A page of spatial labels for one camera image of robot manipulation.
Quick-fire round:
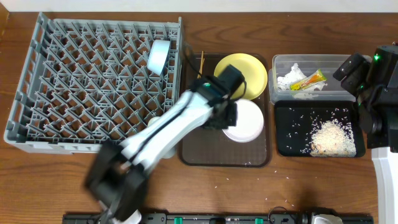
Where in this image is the yellow plate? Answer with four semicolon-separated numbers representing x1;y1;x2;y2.
214;53;267;100

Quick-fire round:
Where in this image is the green orange snack wrapper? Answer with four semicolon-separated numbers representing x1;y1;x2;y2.
290;69;327;91

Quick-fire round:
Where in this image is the white pink bowl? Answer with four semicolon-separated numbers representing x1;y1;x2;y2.
223;99;264;143

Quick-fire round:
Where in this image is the white tissue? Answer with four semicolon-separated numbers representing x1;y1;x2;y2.
275;63;328;100

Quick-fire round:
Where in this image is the light blue bowl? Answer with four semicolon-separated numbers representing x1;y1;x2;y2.
147;40;170;75

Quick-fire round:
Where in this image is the small white green cup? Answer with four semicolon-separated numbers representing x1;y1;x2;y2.
148;116;160;126

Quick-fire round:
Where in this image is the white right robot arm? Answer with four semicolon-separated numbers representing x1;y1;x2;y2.
333;43;397;223

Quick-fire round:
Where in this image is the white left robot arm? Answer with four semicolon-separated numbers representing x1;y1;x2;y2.
84;65;246;223

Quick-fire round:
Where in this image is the clear plastic waste bin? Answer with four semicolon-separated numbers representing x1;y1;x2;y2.
269;54;374;105

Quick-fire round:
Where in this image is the pile of rice waste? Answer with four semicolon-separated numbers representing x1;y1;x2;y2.
310;119;356;157

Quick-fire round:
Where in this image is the black waste bin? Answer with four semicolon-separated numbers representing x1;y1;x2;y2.
274;100;366;157

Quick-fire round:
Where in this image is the grey dishwasher rack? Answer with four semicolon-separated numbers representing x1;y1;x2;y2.
4;13;183;154

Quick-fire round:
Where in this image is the right wooden chopstick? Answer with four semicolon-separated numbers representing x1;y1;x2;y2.
197;51;205;78

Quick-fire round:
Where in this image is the dark brown serving tray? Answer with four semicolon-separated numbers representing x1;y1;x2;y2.
178;52;272;168

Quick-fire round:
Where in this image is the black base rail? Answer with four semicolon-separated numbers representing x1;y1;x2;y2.
62;213;374;224

